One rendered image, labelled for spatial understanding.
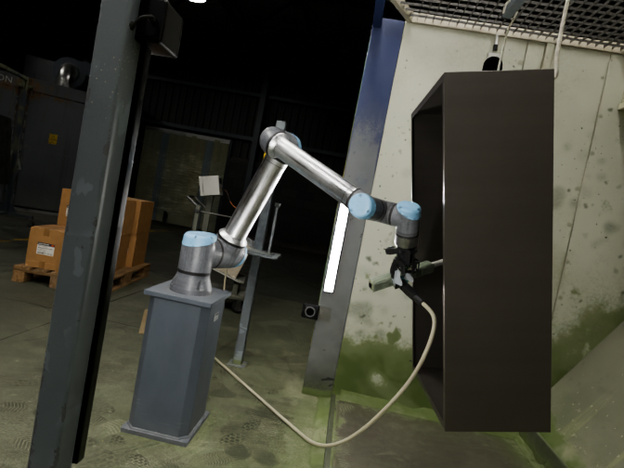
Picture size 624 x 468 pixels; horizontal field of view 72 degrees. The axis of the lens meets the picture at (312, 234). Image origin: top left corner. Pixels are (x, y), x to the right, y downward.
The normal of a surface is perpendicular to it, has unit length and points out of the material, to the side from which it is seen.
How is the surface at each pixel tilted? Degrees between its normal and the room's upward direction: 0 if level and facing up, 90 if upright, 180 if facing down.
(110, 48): 90
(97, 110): 90
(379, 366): 90
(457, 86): 90
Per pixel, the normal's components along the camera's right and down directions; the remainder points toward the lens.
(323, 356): -0.09, 0.04
